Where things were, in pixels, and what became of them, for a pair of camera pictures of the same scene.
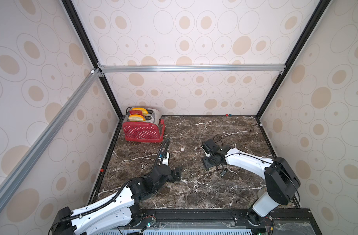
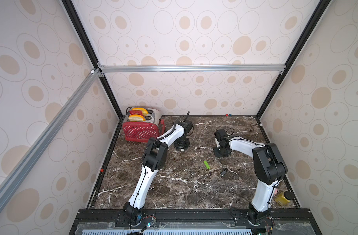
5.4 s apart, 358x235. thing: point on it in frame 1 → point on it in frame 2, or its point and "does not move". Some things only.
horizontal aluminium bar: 192,67 does not move
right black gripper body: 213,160 → 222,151
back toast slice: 145,111 does not move
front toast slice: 135,117 does not move
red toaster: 152,129 does not move
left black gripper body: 174,177 → 181,143
